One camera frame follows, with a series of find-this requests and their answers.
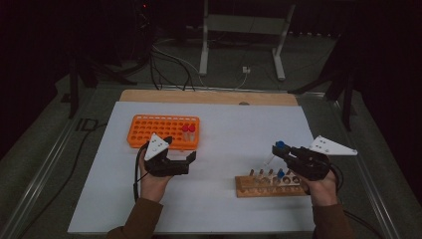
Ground hand-held gripper cable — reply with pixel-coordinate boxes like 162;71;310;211
327;163;377;235
132;142;150;204

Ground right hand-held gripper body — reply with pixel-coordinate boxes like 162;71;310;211
287;134;359;182

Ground right hand-held gripper cable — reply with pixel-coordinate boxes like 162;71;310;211
327;163;377;235

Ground black tripod stand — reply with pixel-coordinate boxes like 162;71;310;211
68;54;137;120
288;33;356;132

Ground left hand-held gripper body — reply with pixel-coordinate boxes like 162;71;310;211
143;132;190;178

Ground wooden tube rack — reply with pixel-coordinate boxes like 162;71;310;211
234;168;310;199

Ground orange plastic tube rack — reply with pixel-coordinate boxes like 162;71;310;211
126;114;201;152

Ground grey metal stand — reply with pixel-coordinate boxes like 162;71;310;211
198;0;297;82

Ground white plug with cable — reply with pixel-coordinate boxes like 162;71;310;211
151;44;251;91

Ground long black floor cable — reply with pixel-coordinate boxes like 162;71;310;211
15;121;108;239

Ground dark equipment with red light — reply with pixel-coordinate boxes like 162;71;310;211
131;0;157;66

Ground white table mat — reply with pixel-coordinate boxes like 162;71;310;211
67;101;336;235

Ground person's left hand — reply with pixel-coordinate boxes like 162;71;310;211
137;150;174;204

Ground person's right hand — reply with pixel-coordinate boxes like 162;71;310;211
296;168;339;207

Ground black floor cables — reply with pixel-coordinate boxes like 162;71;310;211
148;46;197;92

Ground left hand-held gripper cable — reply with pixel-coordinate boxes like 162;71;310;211
132;142;150;204

